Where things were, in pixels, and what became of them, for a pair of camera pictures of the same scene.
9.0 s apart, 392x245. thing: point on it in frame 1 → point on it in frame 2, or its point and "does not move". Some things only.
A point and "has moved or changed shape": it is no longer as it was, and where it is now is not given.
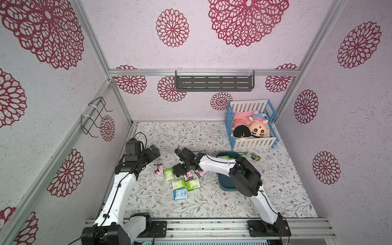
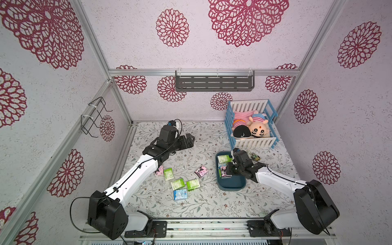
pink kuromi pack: x=200 y=173 does not move
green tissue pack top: x=225 y=157 does not move
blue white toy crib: x=263 y=105 does not move
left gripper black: x=151 y=156 → x=190 y=142
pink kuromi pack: x=188 y=176 has moved or changed shape
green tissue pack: x=168 y=174 does not move
